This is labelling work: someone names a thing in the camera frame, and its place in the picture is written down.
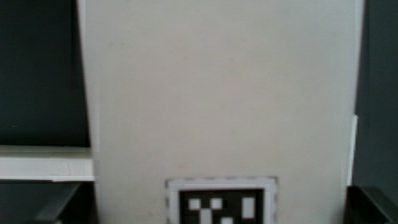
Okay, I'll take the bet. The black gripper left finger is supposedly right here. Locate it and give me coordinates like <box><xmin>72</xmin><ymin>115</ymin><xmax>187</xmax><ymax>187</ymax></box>
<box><xmin>0</xmin><ymin>181</ymin><xmax>99</xmax><ymax>224</ymax></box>

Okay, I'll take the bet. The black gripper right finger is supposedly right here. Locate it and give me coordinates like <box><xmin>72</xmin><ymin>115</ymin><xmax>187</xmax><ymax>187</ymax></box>
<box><xmin>344</xmin><ymin>186</ymin><xmax>398</xmax><ymax>224</ymax></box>

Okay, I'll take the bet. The white L-shaped table fence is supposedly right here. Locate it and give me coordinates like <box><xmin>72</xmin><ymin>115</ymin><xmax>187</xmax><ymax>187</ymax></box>
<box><xmin>0</xmin><ymin>145</ymin><xmax>95</xmax><ymax>182</ymax></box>

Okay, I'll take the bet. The white cabinet top block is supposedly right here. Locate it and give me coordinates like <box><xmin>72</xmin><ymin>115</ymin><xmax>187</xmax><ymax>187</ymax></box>
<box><xmin>83</xmin><ymin>0</ymin><xmax>363</xmax><ymax>224</ymax></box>

